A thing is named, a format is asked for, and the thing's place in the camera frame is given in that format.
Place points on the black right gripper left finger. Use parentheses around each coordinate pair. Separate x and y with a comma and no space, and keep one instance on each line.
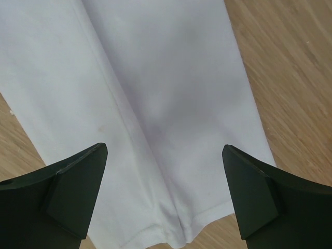
(52,207)

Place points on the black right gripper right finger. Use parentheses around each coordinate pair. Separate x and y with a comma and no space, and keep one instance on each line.
(275,209)

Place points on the white t shirt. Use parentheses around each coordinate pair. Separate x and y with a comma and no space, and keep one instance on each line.
(161,83)

